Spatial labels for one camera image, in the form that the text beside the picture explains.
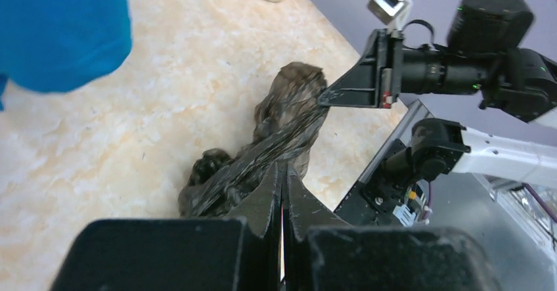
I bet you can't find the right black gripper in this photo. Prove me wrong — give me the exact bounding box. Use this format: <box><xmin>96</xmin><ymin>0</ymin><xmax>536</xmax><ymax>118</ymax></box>
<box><xmin>317</xmin><ymin>29</ymin><xmax>403</xmax><ymax>108</ymax></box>

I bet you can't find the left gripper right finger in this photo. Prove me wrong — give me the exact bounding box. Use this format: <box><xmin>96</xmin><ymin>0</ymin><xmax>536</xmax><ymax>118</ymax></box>
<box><xmin>283</xmin><ymin>165</ymin><xmax>349</xmax><ymax>290</ymax></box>

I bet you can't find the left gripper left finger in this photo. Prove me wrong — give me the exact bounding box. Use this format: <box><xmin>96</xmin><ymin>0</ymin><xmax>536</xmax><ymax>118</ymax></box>
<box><xmin>228</xmin><ymin>162</ymin><xmax>282</xmax><ymax>290</ymax></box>

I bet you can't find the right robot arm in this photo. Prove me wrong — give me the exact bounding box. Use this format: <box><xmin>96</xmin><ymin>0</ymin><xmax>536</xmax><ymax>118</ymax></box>
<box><xmin>318</xmin><ymin>0</ymin><xmax>556</xmax><ymax>188</ymax></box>

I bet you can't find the blue t-shirt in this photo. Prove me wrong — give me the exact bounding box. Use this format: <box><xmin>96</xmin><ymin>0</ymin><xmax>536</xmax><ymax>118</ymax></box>
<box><xmin>1</xmin><ymin>0</ymin><xmax>133</xmax><ymax>93</ymax></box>

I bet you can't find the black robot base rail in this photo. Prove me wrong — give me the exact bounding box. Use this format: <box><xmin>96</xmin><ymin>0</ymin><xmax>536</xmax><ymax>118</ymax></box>
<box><xmin>334</xmin><ymin>101</ymin><xmax>432</xmax><ymax>227</ymax></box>

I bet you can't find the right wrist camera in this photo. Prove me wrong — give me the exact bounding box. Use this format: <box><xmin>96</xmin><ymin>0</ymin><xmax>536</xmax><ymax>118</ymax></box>
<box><xmin>367</xmin><ymin>0</ymin><xmax>413</xmax><ymax>31</ymax></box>

